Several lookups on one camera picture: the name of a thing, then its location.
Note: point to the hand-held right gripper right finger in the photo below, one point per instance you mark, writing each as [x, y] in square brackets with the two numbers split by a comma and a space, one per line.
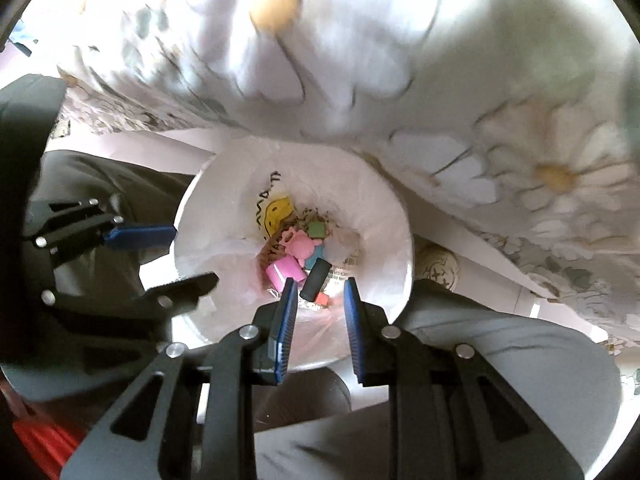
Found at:
[352, 332]

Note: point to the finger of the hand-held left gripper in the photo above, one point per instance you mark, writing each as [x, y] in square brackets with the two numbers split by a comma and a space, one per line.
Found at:
[170, 295]
[142, 235]

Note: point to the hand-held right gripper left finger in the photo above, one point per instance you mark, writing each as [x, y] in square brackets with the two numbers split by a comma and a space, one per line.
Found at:
[286, 322]

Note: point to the red block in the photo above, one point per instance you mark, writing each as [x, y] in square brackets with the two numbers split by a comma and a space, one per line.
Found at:
[322, 299]

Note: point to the black cylinder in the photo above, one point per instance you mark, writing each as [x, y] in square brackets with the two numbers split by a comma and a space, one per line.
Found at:
[315, 280]

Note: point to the magenta plastic box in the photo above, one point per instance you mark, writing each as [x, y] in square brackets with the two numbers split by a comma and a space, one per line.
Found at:
[282, 270]

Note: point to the pink plastic toy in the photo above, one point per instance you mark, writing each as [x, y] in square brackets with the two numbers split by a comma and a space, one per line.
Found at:
[296, 246]

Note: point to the dark green cube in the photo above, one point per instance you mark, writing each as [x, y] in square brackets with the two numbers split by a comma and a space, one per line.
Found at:
[316, 230]

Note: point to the person's left leg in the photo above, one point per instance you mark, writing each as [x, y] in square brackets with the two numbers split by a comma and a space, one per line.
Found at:
[100, 180]

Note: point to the person's leg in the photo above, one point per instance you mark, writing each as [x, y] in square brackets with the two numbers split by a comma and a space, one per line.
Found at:
[100, 180]
[500, 360]

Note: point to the white patterned slipper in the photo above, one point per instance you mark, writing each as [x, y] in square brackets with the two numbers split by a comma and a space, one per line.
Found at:
[439, 266]

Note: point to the person's right leg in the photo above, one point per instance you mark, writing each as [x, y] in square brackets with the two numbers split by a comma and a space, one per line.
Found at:
[500, 360]

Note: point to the red striped object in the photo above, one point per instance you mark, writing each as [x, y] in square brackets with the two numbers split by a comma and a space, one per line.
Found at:
[42, 442]

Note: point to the floral bedspread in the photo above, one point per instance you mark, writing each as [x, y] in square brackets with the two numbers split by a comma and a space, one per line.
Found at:
[350, 60]

